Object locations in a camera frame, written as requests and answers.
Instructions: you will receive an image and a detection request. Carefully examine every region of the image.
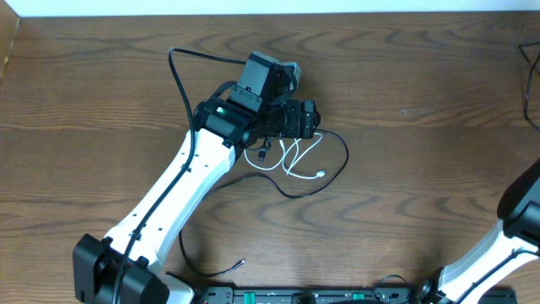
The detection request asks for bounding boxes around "white USB cable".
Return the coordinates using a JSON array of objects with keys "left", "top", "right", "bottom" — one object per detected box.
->
[{"left": 243, "top": 131, "right": 328, "bottom": 181}]

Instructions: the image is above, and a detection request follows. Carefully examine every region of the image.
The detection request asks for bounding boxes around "black USB cable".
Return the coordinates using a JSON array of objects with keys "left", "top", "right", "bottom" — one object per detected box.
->
[
  {"left": 516, "top": 41, "right": 540, "bottom": 133},
  {"left": 178, "top": 127, "right": 350, "bottom": 279}
]

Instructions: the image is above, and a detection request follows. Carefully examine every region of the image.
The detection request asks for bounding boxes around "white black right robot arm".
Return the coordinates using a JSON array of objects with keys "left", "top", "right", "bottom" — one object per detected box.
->
[{"left": 414, "top": 162, "right": 539, "bottom": 303}]

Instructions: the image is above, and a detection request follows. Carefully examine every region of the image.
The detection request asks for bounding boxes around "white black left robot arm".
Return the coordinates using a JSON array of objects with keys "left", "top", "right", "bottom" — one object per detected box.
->
[{"left": 73, "top": 52, "right": 321, "bottom": 304}]

